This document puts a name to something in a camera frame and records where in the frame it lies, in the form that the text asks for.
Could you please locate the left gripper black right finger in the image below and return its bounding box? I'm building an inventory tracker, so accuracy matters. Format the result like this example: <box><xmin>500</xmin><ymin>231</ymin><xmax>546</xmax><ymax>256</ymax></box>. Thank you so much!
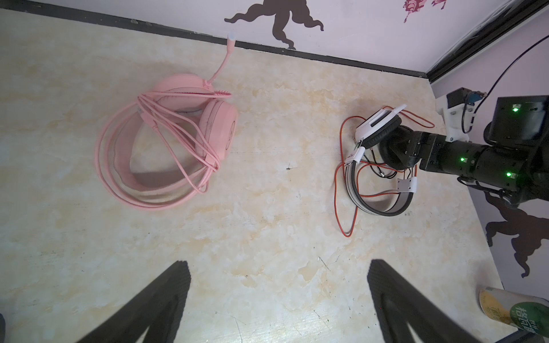
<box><xmin>367</xmin><ymin>260</ymin><xmax>478</xmax><ymax>342</ymax></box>

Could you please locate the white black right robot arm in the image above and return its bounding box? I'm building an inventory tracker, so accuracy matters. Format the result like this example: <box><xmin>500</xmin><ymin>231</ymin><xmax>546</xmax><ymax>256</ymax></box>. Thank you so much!
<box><xmin>388</xmin><ymin>96</ymin><xmax>548</xmax><ymax>207</ymax></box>

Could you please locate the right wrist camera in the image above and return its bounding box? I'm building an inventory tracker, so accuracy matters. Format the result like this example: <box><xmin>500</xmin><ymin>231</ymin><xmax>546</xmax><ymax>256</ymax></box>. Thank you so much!
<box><xmin>435</xmin><ymin>87</ymin><xmax>487</xmax><ymax>143</ymax></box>

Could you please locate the red headphone cable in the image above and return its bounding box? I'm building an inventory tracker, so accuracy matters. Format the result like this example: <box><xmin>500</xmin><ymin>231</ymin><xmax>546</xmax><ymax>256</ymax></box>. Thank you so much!
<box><xmin>333</xmin><ymin>104</ymin><xmax>436</xmax><ymax>238</ymax></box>

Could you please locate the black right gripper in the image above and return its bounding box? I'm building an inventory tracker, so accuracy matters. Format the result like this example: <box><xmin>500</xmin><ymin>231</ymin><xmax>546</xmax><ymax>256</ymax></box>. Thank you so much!
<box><xmin>400</xmin><ymin>131</ymin><xmax>493</xmax><ymax>180</ymax></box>

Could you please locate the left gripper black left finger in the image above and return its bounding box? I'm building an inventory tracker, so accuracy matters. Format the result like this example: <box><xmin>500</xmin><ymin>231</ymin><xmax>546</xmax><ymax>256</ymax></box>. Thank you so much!
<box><xmin>80</xmin><ymin>261</ymin><xmax>192</xmax><ymax>342</ymax></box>

